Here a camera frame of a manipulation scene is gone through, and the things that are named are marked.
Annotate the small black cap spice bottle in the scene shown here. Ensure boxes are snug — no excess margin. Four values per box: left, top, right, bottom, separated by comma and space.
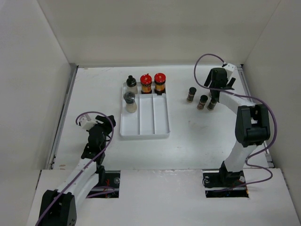
186, 87, 197, 103

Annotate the clear cap salt grinder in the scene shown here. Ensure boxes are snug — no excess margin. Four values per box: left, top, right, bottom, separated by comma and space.
123, 91, 137, 113

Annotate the black knob cream grinder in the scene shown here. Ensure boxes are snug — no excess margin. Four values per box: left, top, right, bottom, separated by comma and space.
126, 75, 138, 94

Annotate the red lid dark sauce jar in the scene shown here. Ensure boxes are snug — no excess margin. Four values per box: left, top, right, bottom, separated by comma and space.
140, 73, 152, 94

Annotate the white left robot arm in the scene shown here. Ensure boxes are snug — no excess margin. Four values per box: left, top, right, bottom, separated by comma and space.
36, 112, 116, 226

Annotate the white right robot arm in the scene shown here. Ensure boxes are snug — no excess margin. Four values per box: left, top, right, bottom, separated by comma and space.
203, 68, 270, 188

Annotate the white divided organizer tray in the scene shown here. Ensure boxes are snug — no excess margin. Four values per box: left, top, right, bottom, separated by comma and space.
120, 82, 170, 140

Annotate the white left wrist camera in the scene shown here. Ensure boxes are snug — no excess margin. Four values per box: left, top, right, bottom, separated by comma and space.
79, 117, 96, 131

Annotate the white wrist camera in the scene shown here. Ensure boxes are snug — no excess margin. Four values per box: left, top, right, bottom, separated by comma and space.
79, 117, 96, 131
222, 63, 236, 79

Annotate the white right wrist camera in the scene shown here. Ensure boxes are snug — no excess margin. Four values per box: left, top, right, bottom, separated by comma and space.
222, 63, 236, 79

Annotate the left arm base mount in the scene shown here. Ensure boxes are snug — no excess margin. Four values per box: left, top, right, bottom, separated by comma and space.
88, 170, 121, 198

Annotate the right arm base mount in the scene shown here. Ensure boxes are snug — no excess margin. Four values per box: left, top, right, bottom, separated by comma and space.
202, 164, 249, 198

